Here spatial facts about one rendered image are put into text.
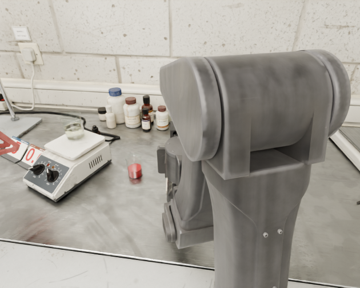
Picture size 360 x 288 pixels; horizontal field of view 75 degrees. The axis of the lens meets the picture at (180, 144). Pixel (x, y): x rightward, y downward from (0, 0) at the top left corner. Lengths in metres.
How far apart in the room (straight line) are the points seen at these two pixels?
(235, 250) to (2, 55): 1.24
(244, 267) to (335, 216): 0.50
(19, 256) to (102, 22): 0.79
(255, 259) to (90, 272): 0.38
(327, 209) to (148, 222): 0.43
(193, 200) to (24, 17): 1.04
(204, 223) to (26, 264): 0.37
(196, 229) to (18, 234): 0.42
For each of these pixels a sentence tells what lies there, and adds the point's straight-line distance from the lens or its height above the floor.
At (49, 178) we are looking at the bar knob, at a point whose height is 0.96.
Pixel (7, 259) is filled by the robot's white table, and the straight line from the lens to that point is 0.61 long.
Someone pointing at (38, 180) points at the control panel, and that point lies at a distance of 0.70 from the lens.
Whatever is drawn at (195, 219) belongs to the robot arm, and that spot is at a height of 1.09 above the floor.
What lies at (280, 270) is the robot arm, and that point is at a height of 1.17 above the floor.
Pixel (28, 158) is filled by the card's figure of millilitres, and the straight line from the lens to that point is 0.84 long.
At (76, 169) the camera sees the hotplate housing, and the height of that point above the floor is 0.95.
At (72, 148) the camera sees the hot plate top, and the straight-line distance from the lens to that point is 0.68.
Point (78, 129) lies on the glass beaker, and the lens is 0.69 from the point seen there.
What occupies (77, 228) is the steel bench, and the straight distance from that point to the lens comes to 0.59.
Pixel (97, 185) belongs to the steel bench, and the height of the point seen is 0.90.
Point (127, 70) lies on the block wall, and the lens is 1.03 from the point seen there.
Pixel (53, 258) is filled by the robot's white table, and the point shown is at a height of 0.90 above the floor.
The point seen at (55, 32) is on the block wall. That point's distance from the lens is 1.12.
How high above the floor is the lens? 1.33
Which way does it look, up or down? 33 degrees down
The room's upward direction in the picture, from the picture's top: straight up
